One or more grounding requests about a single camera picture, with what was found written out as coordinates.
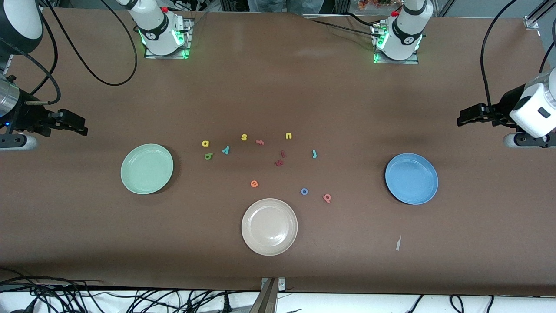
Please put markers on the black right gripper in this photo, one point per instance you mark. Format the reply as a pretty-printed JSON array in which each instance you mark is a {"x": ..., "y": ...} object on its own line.
[{"x": 25, "y": 117}]

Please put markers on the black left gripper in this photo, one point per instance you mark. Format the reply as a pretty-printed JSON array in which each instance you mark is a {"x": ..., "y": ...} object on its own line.
[{"x": 504, "y": 105}]

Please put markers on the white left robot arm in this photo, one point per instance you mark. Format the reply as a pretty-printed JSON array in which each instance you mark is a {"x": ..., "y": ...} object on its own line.
[{"x": 406, "y": 32}]

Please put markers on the light green plate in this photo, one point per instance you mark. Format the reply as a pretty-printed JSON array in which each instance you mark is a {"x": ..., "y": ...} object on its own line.
[{"x": 147, "y": 169}]

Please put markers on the blue plate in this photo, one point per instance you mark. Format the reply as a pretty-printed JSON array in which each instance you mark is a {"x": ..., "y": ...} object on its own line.
[{"x": 411, "y": 179}]

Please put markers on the small grey paper scrap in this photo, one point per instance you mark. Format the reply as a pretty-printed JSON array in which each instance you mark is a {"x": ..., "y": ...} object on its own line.
[{"x": 398, "y": 243}]

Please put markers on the orange artificial flowers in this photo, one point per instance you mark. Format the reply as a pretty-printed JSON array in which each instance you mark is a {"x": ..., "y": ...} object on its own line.
[{"x": 373, "y": 3}]

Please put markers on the pink letter p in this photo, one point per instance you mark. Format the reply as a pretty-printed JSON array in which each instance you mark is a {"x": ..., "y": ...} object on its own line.
[{"x": 328, "y": 200}]

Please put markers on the beige plate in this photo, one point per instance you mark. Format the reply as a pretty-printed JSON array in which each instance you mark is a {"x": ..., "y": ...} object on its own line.
[{"x": 269, "y": 227}]

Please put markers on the person in blue jeans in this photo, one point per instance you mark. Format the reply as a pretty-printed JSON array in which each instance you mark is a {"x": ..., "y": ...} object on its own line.
[{"x": 282, "y": 5}]

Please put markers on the aluminium frame profile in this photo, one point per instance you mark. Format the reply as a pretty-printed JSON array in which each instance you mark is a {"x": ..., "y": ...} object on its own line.
[{"x": 536, "y": 15}]

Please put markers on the metal table bracket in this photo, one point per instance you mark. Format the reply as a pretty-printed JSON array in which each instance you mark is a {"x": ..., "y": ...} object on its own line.
[{"x": 271, "y": 284}]

